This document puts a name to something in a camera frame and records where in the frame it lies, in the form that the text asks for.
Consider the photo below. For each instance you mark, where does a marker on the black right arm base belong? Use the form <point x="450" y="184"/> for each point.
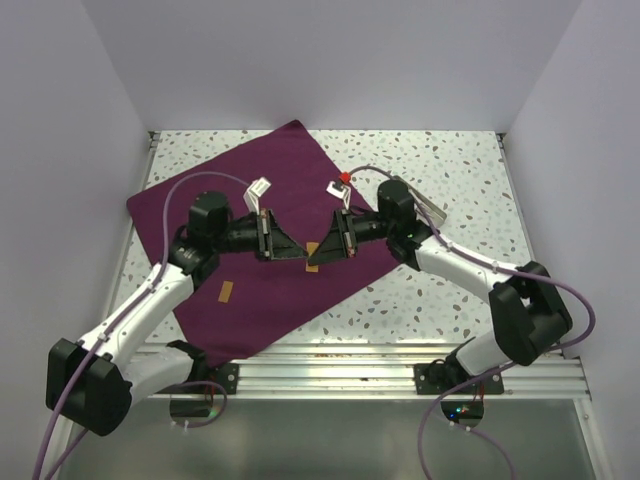
<point x="438" y="376"/>

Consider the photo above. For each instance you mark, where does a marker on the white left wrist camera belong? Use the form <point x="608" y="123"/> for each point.
<point x="253" y="193"/>

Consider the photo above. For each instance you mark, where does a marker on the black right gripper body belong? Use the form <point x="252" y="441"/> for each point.
<point x="362" y="229"/>

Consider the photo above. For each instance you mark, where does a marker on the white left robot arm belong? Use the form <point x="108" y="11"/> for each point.
<point x="93" y="382"/>

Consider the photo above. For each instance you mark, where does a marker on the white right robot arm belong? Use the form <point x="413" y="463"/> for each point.
<point x="528" y="314"/>

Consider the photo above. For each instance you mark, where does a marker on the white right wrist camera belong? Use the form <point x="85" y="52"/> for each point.
<point x="341" y="189"/>

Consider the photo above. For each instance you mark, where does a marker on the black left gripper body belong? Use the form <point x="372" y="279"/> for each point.
<point x="251" y="236"/>

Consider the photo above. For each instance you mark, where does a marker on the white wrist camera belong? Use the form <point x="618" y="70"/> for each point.
<point x="341" y="189"/>
<point x="253" y="193"/>

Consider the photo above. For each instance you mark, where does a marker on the aluminium rail frame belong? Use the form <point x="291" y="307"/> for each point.
<point x="366" y="346"/>

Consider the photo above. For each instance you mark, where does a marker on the steel instrument tray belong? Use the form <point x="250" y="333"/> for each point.
<point x="426" y="207"/>

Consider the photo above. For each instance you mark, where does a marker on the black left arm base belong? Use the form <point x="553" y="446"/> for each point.
<point x="210" y="375"/>

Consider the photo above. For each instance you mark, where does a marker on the purple cloth mat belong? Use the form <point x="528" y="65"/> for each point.
<point x="270" y="299"/>

